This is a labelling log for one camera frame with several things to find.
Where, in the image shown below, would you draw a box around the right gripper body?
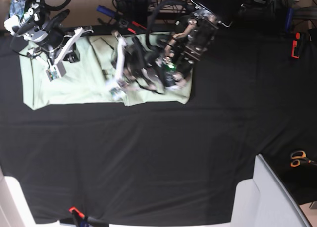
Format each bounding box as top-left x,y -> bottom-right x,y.
23,28 -> 74,71

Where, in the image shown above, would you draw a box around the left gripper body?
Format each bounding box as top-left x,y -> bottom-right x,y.
106,36 -> 166,101

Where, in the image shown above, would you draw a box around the light green T-shirt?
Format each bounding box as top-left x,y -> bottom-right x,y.
19,35 -> 192,110

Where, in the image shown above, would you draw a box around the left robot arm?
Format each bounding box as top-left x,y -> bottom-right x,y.
106,0 -> 247,101

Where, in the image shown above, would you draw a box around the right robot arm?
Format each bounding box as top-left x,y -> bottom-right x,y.
4,0 -> 93,81

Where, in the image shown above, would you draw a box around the red black clamp top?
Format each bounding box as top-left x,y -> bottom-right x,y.
118,19 -> 147,34

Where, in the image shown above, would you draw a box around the red black clamp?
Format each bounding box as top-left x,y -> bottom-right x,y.
118,19 -> 147,34
291,32 -> 301,59

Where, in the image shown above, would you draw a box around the black table cloth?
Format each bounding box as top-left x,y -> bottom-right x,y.
0,30 -> 317,226

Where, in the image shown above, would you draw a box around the red clamp bottom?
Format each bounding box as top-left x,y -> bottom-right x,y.
69,207 -> 109,227

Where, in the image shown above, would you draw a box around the red black clamp right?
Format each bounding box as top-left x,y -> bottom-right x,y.
291,32 -> 301,59

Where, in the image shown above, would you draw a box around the blue handled clamp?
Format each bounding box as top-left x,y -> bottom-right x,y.
97,5 -> 117,18

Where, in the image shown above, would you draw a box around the white table frame left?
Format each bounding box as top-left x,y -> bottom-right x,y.
0,166 -> 60,227

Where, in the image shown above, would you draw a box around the white table frame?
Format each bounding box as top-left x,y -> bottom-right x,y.
0,166 -> 60,227
229,154 -> 313,227

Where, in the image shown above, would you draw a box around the white table frame right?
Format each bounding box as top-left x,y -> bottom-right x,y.
229,154 -> 313,227

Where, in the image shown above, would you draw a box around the orange handled scissors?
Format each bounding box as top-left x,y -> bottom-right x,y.
290,150 -> 317,168

